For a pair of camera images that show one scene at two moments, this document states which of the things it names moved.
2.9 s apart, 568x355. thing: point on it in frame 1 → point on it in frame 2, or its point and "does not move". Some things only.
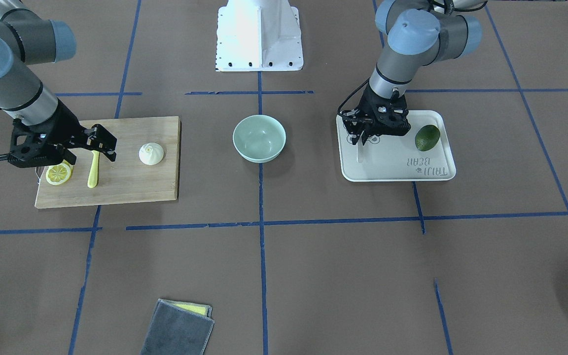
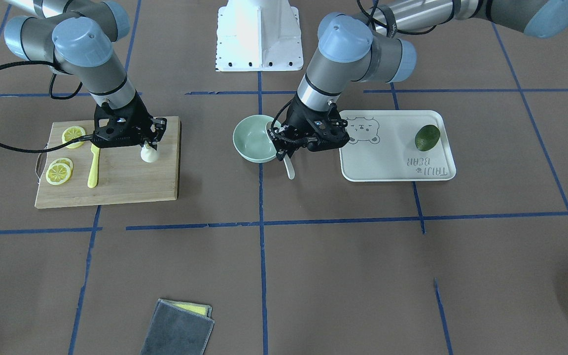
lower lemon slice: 59,174 does not move
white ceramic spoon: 360,150 → 287,162
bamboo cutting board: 127,180 does not move
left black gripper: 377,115 → 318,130
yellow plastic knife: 93,178 does not move
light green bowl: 259,138 does not move
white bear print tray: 424,153 does not move
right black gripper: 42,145 → 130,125
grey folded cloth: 178,328 does not move
